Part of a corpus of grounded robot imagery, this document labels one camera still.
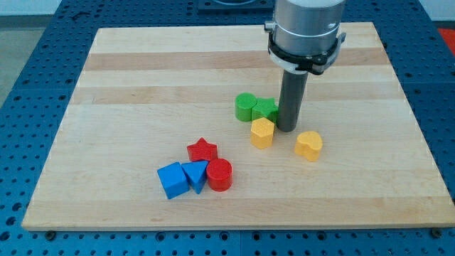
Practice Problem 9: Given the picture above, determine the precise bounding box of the green cylinder block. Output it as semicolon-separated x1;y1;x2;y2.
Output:
235;92;257;122

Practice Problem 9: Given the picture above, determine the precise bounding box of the green star block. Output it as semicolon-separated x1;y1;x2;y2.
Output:
251;97;278;123

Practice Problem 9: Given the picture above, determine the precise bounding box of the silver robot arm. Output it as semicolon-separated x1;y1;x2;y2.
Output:
264;0;346;75

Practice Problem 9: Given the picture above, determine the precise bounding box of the red star block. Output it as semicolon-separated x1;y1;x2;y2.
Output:
187;137;218;161

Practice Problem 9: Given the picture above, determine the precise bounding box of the yellow hexagon block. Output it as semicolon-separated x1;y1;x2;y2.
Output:
250;117;274;149

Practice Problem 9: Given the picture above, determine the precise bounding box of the red cylinder block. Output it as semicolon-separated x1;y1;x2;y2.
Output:
206;159;232;192

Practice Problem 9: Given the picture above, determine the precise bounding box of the blue triangle block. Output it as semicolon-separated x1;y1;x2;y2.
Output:
182;160;208;194

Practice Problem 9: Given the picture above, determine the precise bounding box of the blue cube block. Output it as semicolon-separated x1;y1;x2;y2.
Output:
157;162;190;199

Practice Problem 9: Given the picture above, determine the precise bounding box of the light wooden board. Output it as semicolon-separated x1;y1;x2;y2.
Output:
22;22;454;231

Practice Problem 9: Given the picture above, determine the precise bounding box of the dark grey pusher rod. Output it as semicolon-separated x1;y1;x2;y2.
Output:
277;71;308;132

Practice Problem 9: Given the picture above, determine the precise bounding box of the yellow heart block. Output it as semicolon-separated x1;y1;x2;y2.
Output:
294;131;323;161

